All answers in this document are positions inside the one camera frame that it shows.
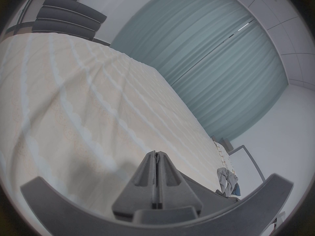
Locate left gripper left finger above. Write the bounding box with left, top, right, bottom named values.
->
left=112, top=151, right=158, bottom=218

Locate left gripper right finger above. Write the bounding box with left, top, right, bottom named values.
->
left=157, top=152, right=203, bottom=216

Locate bed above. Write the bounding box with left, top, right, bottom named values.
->
left=0, top=32, right=266, bottom=221

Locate grey garment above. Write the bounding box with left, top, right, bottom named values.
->
left=217, top=167, right=239, bottom=197

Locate white printed pillow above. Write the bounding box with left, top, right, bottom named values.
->
left=213, top=140, right=234, bottom=171

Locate grey bedside table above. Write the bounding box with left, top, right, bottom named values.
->
left=211, top=135, right=234, bottom=152

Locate blue-green curtain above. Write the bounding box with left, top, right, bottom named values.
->
left=111, top=0, right=256, bottom=85
left=170, top=19, right=289, bottom=142

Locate black chest of drawers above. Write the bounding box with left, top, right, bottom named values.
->
left=15, top=0, right=107, bottom=40

